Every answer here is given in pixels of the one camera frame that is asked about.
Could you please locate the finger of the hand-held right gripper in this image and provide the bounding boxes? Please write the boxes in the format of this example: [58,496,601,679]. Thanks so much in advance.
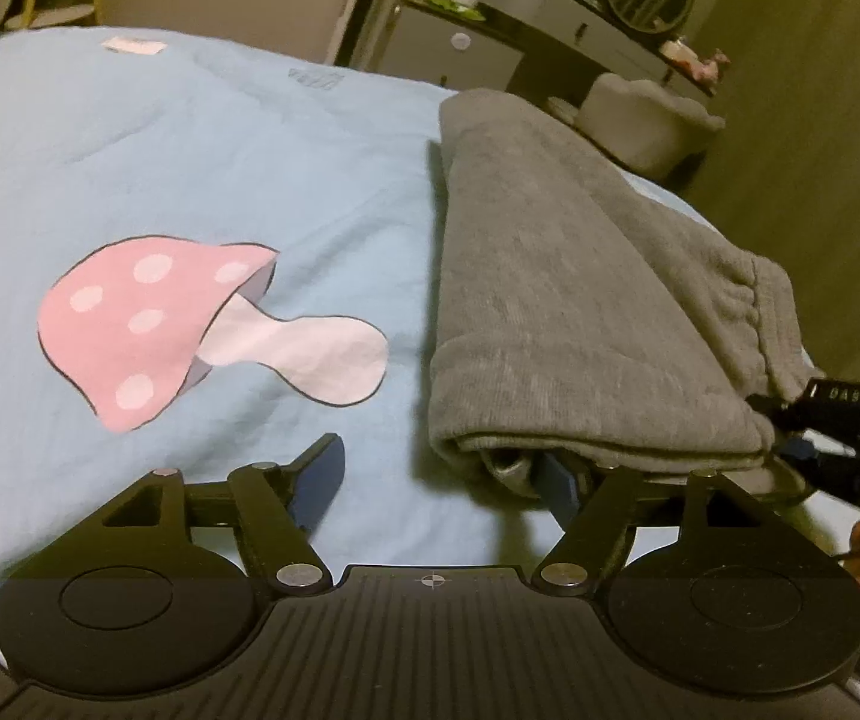
[773,431,860,500]
[745,391,813,430]

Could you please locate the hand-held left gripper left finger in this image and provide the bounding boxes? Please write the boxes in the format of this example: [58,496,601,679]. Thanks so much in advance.
[85,432,347,595]

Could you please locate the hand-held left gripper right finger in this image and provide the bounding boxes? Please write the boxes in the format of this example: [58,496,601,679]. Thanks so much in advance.
[531,451,783,593]

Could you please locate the grey pants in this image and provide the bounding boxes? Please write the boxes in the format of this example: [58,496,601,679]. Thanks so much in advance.
[427,88,815,501]

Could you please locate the white cushioned chair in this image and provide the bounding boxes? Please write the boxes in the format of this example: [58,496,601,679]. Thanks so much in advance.
[577,73,728,175]

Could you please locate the light blue mushroom print blanket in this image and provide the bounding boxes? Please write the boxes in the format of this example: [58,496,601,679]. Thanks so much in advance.
[0,25,840,665]

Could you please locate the pink items on desk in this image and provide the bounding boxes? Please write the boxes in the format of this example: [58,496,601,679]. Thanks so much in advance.
[658,36,732,85]

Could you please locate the dark dressing desk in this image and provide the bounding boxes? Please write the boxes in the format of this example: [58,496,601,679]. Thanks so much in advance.
[488,0,717,100]

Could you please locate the grey small cabinet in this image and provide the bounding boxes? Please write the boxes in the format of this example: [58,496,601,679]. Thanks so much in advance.
[370,0,527,96]

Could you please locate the green mat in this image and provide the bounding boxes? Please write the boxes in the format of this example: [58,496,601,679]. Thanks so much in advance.
[428,0,489,23]

